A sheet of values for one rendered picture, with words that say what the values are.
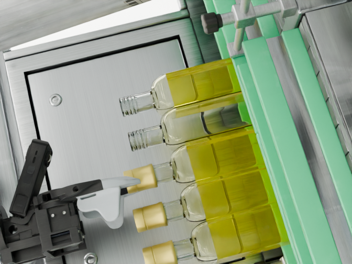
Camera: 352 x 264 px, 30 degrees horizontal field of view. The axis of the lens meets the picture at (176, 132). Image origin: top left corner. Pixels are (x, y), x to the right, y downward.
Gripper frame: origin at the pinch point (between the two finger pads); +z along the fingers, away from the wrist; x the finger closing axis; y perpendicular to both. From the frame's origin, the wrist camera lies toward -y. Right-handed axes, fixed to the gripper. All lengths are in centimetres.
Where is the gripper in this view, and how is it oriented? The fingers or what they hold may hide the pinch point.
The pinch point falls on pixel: (131, 182)
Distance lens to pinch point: 95.8
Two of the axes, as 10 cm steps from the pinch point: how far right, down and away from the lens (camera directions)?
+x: 0.0, -3.1, -9.5
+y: 2.6, 9.2, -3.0
